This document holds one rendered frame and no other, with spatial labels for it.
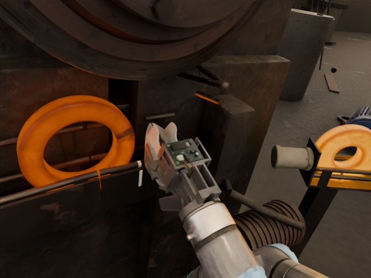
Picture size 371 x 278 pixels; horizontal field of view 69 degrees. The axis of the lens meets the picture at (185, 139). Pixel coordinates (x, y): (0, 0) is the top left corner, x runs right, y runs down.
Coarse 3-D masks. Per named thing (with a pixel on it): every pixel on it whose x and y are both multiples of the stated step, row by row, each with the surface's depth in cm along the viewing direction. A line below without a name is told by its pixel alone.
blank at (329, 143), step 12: (336, 132) 64; (348, 132) 63; (360, 132) 62; (324, 144) 65; (336, 144) 64; (348, 144) 64; (360, 144) 64; (324, 156) 66; (360, 156) 67; (348, 168) 68; (360, 168) 68; (336, 180) 70; (348, 180) 70
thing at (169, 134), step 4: (152, 124) 55; (172, 124) 51; (160, 128) 55; (168, 128) 52; (172, 128) 51; (176, 128) 50; (160, 132) 54; (164, 132) 54; (168, 132) 52; (172, 132) 51; (176, 132) 50; (160, 136) 54; (164, 136) 53; (168, 136) 53; (172, 136) 51; (176, 136) 51; (160, 140) 54; (164, 140) 53; (168, 140) 53; (172, 140) 52; (176, 140) 51
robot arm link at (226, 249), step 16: (208, 240) 38; (224, 240) 38; (240, 240) 38; (208, 256) 37; (224, 256) 36; (240, 256) 37; (208, 272) 37; (224, 272) 36; (240, 272) 35; (256, 272) 36
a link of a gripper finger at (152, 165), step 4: (148, 148) 50; (148, 152) 50; (144, 156) 51; (148, 156) 50; (144, 160) 50; (148, 160) 49; (152, 160) 49; (156, 160) 49; (148, 164) 48; (152, 164) 48; (156, 164) 48; (148, 168) 48; (152, 168) 48; (156, 168) 48; (152, 172) 48; (156, 172) 48; (152, 176) 47; (156, 176) 48
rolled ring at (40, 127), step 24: (72, 96) 42; (48, 120) 39; (72, 120) 41; (96, 120) 43; (120, 120) 45; (24, 144) 39; (120, 144) 48; (24, 168) 41; (48, 168) 44; (96, 168) 50; (48, 192) 45
